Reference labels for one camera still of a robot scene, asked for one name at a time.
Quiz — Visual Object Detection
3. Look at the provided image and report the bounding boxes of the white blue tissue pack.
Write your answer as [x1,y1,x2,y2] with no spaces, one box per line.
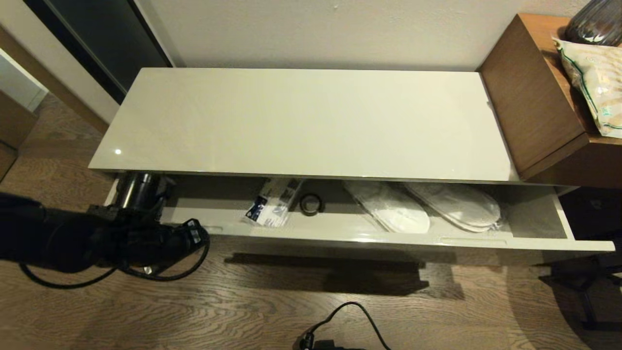
[244,177,305,228]

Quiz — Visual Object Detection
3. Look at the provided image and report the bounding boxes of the glossy grey cabinet drawer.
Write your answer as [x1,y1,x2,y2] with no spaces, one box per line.
[104,175,616,254]

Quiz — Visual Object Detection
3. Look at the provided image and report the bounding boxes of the brown cabinet with white top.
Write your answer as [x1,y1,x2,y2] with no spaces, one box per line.
[0,49,49,181]

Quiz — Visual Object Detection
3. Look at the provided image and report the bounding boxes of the dark glass door panel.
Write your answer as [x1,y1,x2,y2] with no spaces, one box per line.
[22,0,174,105]

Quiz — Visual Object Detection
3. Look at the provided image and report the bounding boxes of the white slippers in plastic wrap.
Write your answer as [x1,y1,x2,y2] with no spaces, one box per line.
[403,182,504,233]
[342,180,432,235]

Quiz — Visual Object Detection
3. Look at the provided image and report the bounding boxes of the brown wooden side table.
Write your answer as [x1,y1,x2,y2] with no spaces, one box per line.
[479,12,622,190]

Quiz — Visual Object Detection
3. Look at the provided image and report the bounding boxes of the clear snack bag green trim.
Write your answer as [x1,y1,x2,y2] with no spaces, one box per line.
[553,37,622,140]

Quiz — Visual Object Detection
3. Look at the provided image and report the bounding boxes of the dark ribbed vase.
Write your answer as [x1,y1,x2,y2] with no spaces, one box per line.
[565,0,622,47]

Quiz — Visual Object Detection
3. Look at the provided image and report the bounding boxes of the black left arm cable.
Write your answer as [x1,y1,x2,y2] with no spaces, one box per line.
[18,232,211,290]

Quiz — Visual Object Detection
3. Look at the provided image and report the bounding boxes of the black tape ring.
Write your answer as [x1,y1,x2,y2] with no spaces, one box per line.
[298,193,324,216]

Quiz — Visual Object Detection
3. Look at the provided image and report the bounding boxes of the black base cable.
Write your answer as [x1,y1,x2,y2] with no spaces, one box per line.
[293,301,392,350]

